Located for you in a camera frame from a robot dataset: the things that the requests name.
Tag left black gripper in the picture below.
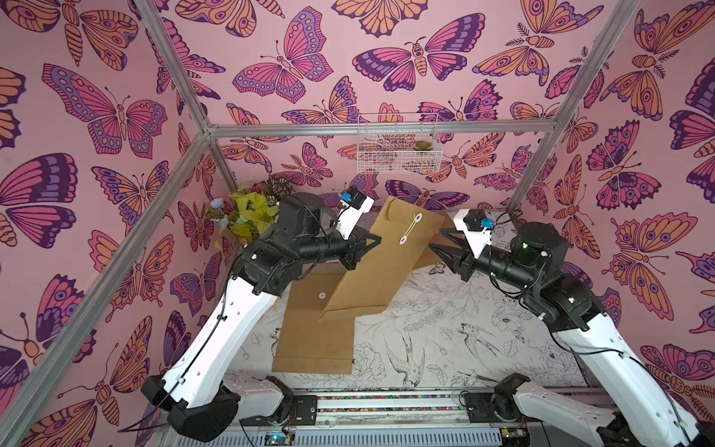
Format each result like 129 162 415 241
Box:
296 228 381 274

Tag kraft file bag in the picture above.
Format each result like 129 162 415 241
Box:
272 263 355 374
318 197 448 321
413 212 457 270

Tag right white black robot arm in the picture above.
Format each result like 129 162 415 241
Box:
429 215 714 446

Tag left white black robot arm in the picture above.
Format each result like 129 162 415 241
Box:
142 186 381 443

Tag small green succulent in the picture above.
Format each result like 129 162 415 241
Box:
413 141 433 152

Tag potted plant in glass vase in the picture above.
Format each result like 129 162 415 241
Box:
209 177 294 245

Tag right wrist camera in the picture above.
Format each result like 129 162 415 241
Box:
454 209 495 258

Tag white wire basket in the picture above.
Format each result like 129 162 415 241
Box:
355 121 443 175

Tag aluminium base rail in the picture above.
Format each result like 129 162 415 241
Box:
146 387 638 447

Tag aluminium frame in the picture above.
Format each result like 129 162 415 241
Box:
1 1 640 446

